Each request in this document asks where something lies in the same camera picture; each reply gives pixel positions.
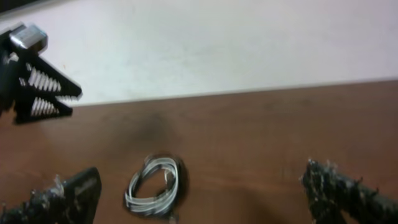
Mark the black USB cable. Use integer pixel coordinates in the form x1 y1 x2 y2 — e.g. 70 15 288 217
123 151 190 220

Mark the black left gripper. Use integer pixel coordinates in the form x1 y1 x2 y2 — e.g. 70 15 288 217
1 34 83 124

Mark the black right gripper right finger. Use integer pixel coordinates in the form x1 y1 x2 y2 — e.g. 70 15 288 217
300 159 397 224

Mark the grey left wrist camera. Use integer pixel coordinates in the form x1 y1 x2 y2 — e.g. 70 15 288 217
1 23 49 54

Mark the white USB cable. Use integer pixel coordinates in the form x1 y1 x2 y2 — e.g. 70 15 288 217
124 156 180 222

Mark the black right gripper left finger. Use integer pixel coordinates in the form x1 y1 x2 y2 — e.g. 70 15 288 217
1 167 102 224

